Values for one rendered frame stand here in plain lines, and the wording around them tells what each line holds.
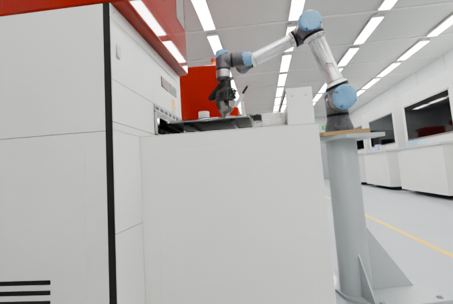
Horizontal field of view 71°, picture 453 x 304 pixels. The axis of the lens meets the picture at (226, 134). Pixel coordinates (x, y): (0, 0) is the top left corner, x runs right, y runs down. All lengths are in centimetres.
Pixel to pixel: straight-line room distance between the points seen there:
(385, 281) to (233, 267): 106
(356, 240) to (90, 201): 129
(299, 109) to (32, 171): 89
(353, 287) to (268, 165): 97
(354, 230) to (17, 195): 146
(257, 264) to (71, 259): 57
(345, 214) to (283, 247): 72
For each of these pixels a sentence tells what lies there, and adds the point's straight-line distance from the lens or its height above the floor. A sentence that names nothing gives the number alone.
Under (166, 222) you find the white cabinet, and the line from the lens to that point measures 115.
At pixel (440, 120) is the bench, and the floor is 125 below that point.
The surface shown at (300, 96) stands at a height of 93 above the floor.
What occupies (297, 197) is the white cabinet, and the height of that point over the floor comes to 58.
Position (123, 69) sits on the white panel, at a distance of 112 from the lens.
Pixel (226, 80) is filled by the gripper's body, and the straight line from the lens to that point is 166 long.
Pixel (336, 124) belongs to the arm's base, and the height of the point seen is 88.
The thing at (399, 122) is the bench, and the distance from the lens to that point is 793.
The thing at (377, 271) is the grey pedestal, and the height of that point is 10.
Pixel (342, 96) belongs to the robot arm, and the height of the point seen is 100.
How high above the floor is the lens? 68
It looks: 6 degrees up
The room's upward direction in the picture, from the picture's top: 4 degrees counter-clockwise
